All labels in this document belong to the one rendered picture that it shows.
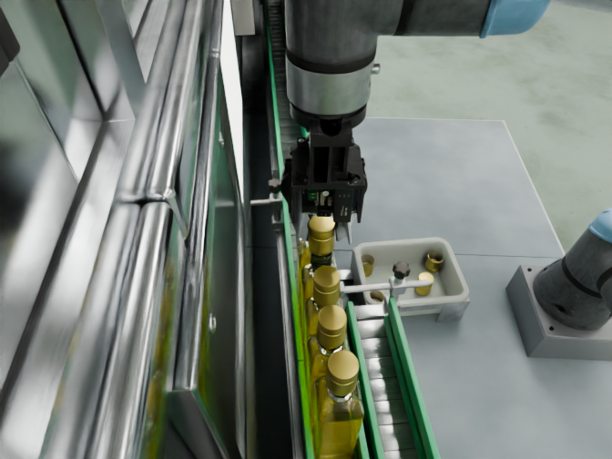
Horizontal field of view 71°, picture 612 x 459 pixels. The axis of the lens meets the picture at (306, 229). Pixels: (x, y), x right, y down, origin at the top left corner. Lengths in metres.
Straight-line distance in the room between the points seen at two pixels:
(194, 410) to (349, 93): 0.27
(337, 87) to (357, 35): 0.04
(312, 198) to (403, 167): 0.95
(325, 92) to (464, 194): 0.99
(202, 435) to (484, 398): 0.68
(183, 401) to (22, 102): 0.21
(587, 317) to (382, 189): 0.60
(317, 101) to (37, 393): 0.28
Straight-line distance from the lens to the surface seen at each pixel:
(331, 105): 0.37
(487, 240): 1.22
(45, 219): 0.24
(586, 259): 0.92
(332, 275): 0.54
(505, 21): 0.38
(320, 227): 0.55
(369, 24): 0.35
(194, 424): 0.37
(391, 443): 0.76
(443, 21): 0.36
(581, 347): 1.05
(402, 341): 0.73
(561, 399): 1.04
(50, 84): 0.27
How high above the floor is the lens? 1.60
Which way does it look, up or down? 48 degrees down
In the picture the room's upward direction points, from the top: straight up
